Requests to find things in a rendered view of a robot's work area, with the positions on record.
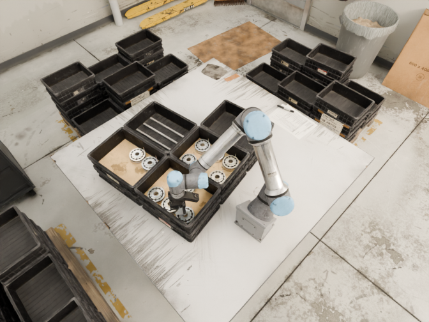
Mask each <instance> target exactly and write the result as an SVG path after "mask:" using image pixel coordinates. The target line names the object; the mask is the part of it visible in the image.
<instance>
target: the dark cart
mask: <svg viewBox="0 0 429 322"><path fill-rule="evenodd" d="M33 188H35V185H34V183H33V182H32V181H31V180H30V178H29V176H28V175H27V174H26V173H25V171H24V170H23V168H22V167H21V166H20V164H19V163H18V162H17V160H16V159H15V157H14V156H13V155H12V153H11V152H10V151H9V149H8V148H7V147H6V146H5V145H4V144H3V143H2V142H1V140H0V209H2V208H4V207H5V206H6V205H8V204H10V203H11V202H13V201H14V200H16V199H18V198H19V197H21V196H22V195H24V194H25V193H27V192H29V193H30V194H32V195H33V196H34V195H35V194H36V192H35V191H34V189H33Z"/></svg>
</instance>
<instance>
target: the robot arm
mask: <svg viewBox="0 0 429 322"><path fill-rule="evenodd" d="M243 135H246V137H247V139H248V143H249V144H251V145H253V148H254V150H255V154H256V156H257V160H258V163H259V166H260V170H261V172H262V175H263V179H264V182H265V183H264V185H263V186H262V188H261V190H260V192H259V193H258V195H257V197H256V198H255V199H254V200H252V201H251V202H250V203H249V204H248V206H247V208H248V211H249V212H250V213H251V214H252V215H253V216H254V217H256V218H258V219H260V220H262V221H264V222H270V221H271V220H272V218H273V215H274V214H275V215H277V216H281V217H282V216H286V215H288V214H289V213H291V212H292V210H293V209H294V200H293V198H291V196H290V192H289V188H288V186H289V184H288V183H287V182H285V181H283V180H282V175H281V173H280V169H279V167H278V162H277V159H276V156H275V152H274V149H273V145H272V143H271V138H272V137H273V133H272V131H271V121H270V119H269V117H268V116H267V115H266V114H265V113H263V112H262V111H261V110H260V109H259V108H257V107H248V108H246V109H245V110H244V111H243V112H242V113H241V114H240V115H239V116H238V117H237V118H236V119H235V120H234V121H233V122H232V126H231V127H230V128H229V129H228V130H227V131H226V132H225V133H224V134H223V135H222V136H221V137H220V138H219V139H218V140H217V141H216V142H215V143H214V144H213V145H212V146H211V147H210V148H209V149H208V150H207V151H206V152H205V153H204V154H203V155H202V156H201V157H200V158H199V159H198V160H197V161H194V162H192V163H191V164H190V167H189V174H181V173H180V172H179V171H171V172H169V173H168V175H167V185H168V186H169V191H168V198H169V203H170V209H171V210H178V209H179V211H177V212H175V214H176V215H184V216H185V215H186V201H191V202H195V203H197V202H198V201H199V200H200V199H199V194H198V193H194V192H187V191H185V190H189V189H202V188H207V187H208V177H207V173H205V172H206V171H207V170H208V169H209V168H210V167H211V166H212V165H213V164H214V163H215V162H216V161H217V160H218V159H219V158H220V157H221V156H222V155H223V154H224V153H226V152H227V151H228V150H229V149H230V148H231V147H232V146H233V145H234V144H235V143H236V142H237V141H238V140H239V139H240V138H241V137H242V136H243Z"/></svg>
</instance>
